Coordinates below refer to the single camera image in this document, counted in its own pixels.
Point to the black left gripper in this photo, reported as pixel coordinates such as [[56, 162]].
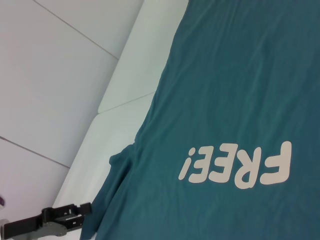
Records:
[[22, 225]]

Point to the teal FREE print t-shirt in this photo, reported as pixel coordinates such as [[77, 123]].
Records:
[[225, 100]]

